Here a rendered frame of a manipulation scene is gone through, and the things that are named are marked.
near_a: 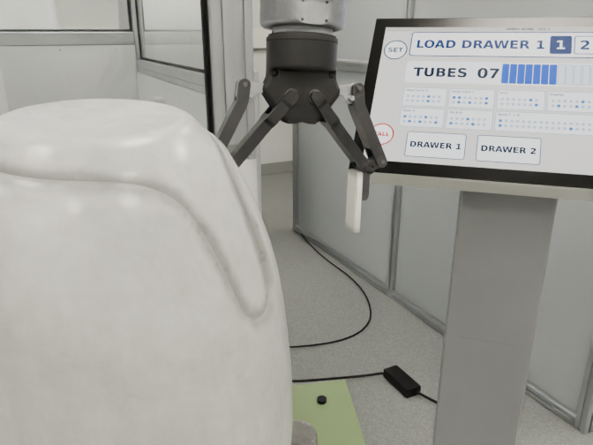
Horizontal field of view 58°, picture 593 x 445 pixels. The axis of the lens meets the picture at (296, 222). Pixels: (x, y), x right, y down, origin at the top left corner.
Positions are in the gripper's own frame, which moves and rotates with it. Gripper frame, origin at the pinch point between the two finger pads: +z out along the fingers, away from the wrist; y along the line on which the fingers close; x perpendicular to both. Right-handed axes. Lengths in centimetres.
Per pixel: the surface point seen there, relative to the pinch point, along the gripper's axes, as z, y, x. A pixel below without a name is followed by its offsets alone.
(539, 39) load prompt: -24, 47, 23
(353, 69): -26, 77, 186
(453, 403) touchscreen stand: 46, 42, 28
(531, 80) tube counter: -17, 44, 19
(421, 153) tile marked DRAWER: -5.4, 26.4, 21.1
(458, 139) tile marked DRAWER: -7.7, 31.9, 19.5
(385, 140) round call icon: -7.0, 21.9, 25.3
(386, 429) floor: 88, 53, 77
